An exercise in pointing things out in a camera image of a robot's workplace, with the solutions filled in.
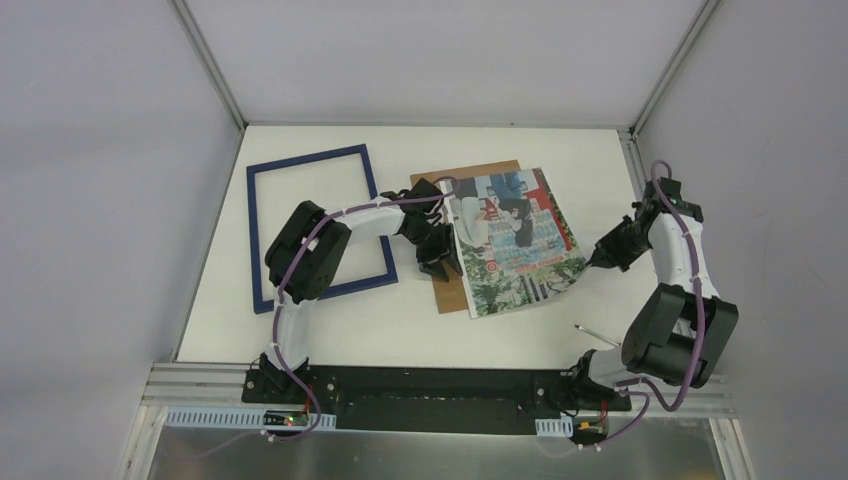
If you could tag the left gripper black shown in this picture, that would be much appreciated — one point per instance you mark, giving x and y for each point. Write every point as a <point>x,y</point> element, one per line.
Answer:
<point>433,249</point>

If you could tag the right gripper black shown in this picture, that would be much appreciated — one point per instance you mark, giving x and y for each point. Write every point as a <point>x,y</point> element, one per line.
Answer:
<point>613,244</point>

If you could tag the colourful printed photo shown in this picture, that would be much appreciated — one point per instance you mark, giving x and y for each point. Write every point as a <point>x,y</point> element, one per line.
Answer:
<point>514,244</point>

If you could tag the yellow black screwdriver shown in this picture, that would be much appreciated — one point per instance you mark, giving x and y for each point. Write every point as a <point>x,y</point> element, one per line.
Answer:
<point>597,335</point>

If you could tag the blue wooden photo frame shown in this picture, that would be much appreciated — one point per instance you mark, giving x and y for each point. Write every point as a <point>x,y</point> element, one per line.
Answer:
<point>260,235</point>

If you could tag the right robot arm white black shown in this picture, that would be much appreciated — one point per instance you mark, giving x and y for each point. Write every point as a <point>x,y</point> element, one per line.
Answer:
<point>682,330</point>

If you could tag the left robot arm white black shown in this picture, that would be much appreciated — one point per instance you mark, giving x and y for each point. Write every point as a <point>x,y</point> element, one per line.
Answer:
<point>304,258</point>

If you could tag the brown fibreboard backing board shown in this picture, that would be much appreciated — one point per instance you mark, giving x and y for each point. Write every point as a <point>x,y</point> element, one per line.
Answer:
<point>450,295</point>

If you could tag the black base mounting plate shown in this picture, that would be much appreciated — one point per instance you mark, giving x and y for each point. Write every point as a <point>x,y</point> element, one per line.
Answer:
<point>431,400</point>

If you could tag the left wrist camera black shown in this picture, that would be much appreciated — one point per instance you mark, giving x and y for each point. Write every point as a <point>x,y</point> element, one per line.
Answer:
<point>423,199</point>

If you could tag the aluminium front rail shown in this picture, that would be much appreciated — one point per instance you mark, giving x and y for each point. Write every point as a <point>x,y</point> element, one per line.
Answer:
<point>220,385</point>

